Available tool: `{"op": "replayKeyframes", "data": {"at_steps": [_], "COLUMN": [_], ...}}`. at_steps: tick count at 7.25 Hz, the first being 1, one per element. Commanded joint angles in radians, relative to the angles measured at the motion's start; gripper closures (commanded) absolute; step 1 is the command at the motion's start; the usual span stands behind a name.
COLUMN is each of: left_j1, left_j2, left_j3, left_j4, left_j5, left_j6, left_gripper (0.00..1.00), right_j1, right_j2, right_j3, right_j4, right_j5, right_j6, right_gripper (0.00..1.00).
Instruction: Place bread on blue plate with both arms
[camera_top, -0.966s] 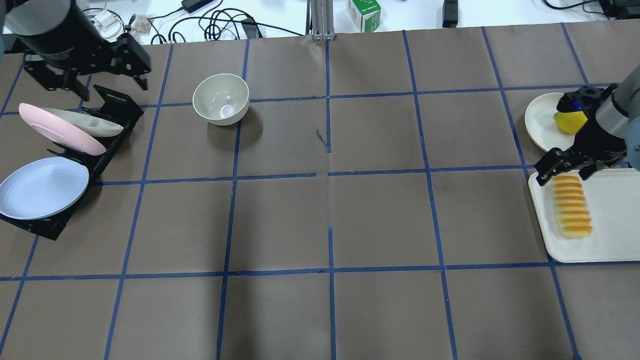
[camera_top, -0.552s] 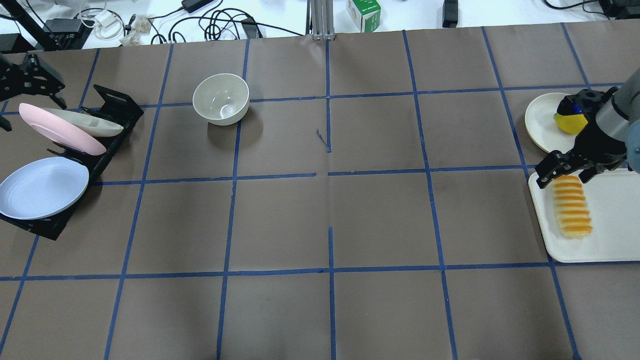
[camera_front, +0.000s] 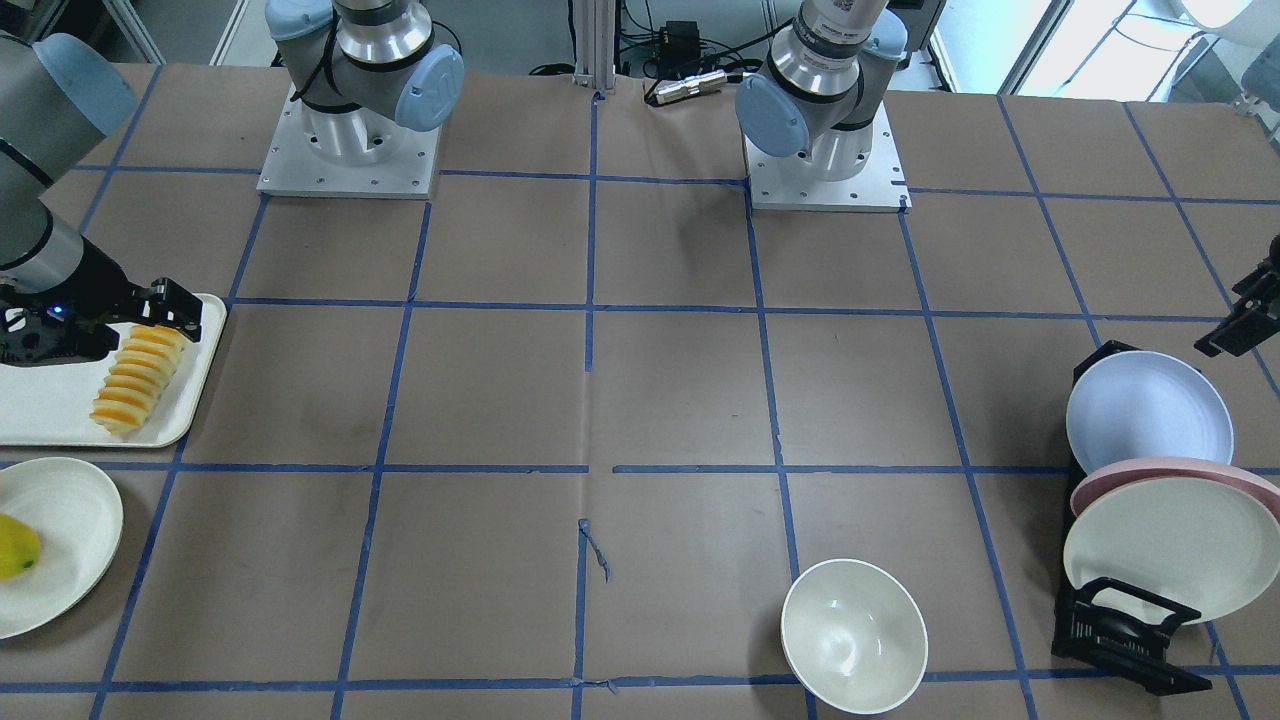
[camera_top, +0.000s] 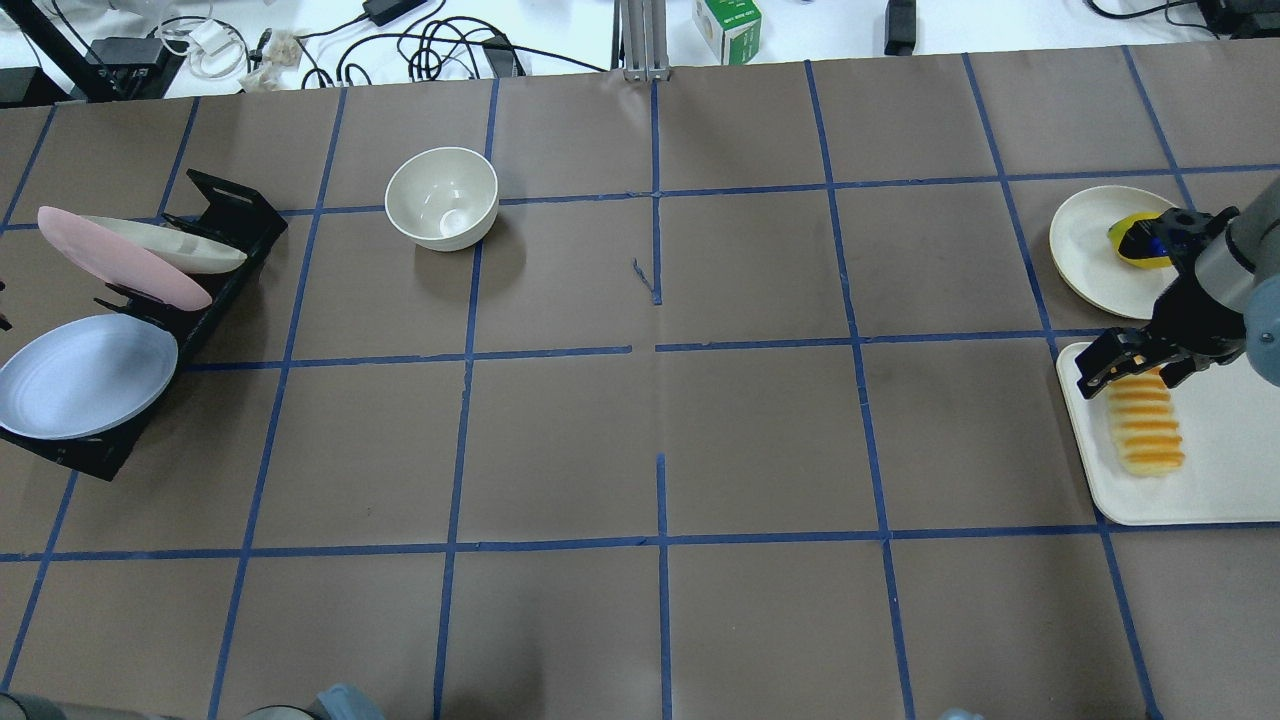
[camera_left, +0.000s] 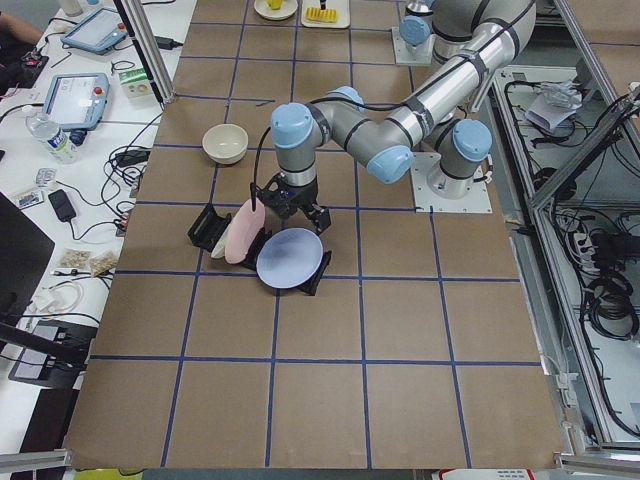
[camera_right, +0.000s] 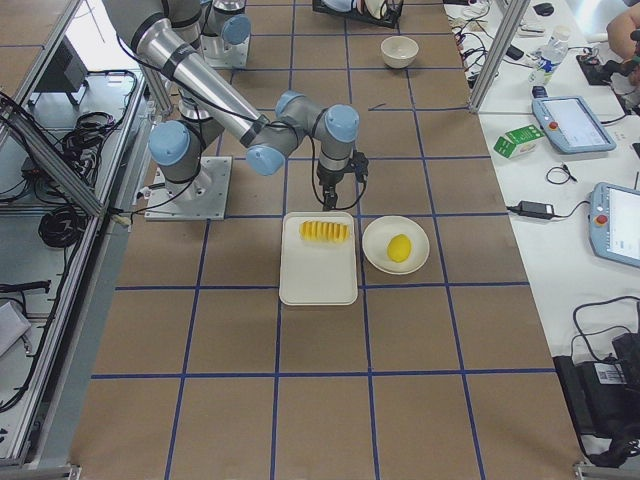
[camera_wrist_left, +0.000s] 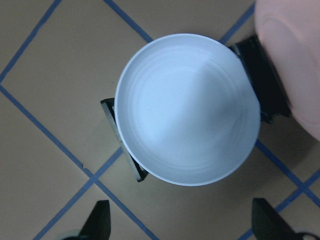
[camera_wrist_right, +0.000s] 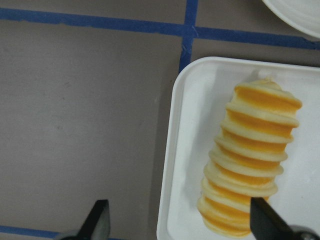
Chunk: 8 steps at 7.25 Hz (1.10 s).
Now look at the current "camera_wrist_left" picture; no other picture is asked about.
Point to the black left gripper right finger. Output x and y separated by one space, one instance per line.
267 224

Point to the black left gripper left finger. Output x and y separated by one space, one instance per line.
98 224

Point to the blue plate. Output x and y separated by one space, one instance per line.
187 110

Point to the pink plate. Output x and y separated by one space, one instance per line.
289 31

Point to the black dish rack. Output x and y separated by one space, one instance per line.
265 77

